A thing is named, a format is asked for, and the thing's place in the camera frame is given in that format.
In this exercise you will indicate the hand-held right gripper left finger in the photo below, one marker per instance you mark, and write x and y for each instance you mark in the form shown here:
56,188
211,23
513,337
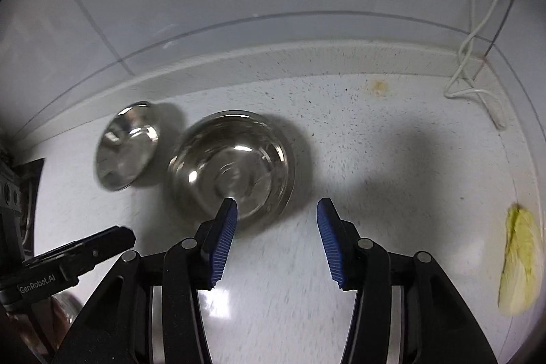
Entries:
224,236

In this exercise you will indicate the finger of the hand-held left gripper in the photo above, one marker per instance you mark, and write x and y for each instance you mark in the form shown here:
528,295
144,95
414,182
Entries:
98,246

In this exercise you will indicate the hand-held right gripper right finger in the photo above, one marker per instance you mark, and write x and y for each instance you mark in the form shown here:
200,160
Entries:
328,240

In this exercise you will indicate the large steel bowl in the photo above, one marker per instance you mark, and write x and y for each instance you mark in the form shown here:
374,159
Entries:
256,159

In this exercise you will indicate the medium steel bowl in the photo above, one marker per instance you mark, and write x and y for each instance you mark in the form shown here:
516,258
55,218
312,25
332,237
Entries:
128,146

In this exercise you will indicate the napa cabbage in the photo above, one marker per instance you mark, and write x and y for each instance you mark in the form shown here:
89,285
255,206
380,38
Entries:
520,261

